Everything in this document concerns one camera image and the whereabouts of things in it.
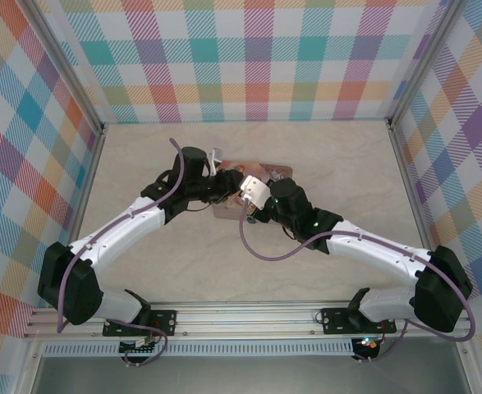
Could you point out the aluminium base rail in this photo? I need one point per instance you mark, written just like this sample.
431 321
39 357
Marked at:
244 318

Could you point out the pink illustrated tin box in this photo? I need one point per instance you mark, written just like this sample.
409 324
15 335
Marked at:
273 169

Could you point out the small circuit board with connector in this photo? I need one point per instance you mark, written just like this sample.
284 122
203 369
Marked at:
136 348

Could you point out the aluminium side rail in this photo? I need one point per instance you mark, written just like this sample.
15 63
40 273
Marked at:
407 180
93 172

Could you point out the small circuit board with lights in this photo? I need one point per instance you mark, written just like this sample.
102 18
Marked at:
368 343

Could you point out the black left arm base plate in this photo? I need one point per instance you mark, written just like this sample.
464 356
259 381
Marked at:
164 322

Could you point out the aluminium frame post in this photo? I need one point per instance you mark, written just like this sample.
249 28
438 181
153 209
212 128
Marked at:
66 70
427 61

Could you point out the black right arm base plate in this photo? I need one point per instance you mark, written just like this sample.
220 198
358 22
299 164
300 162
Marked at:
335 320

